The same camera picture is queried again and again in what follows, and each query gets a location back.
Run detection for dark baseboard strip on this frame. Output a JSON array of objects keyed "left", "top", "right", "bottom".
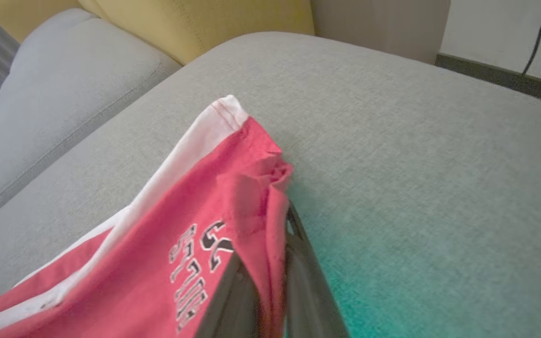
[{"left": 435, "top": 52, "right": 541, "bottom": 108}]

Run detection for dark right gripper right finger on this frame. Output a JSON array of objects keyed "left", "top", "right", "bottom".
[{"left": 285, "top": 202, "right": 349, "bottom": 338}]

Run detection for yellow sofa cushion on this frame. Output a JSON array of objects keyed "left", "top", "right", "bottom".
[{"left": 0, "top": 0, "right": 316, "bottom": 66}]

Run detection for beige sofa panel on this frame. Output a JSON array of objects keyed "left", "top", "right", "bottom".
[{"left": 310, "top": 0, "right": 452, "bottom": 65}]

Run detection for red shorts with white trim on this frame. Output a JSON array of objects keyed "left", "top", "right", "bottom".
[{"left": 0, "top": 94, "right": 295, "bottom": 338}]

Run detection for grey sofa back cushion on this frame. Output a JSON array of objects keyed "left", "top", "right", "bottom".
[{"left": 0, "top": 8, "right": 183, "bottom": 234}]

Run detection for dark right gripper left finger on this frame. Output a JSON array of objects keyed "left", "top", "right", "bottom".
[{"left": 195, "top": 251, "right": 263, "bottom": 338}]

